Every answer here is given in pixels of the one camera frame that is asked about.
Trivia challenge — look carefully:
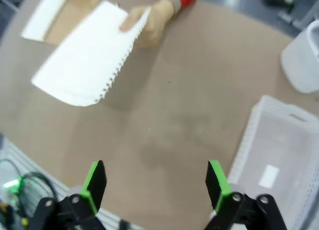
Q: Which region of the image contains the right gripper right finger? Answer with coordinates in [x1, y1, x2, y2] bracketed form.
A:
[203, 160, 287, 230]

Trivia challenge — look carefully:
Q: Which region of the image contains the black coiled cable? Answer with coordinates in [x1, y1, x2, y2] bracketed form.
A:
[0, 159, 62, 218]

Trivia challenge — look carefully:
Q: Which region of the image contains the white lidded trash bin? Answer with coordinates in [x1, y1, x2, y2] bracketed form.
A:
[280, 20, 319, 94]

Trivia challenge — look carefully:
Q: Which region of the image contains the white rectangular label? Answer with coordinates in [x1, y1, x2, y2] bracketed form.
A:
[258, 164, 280, 189]

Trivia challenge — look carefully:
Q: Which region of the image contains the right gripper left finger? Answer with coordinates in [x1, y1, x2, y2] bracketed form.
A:
[29, 160, 108, 230]

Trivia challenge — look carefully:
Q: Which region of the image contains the person's left hand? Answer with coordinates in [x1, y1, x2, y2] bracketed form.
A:
[119, 0, 175, 48]

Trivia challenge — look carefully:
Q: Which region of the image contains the white perforated plastic basket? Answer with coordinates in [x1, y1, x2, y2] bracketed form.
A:
[228, 95, 319, 230]

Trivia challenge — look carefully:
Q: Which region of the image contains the grey ribbed base plate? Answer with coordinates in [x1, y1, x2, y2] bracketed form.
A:
[0, 132, 140, 230]

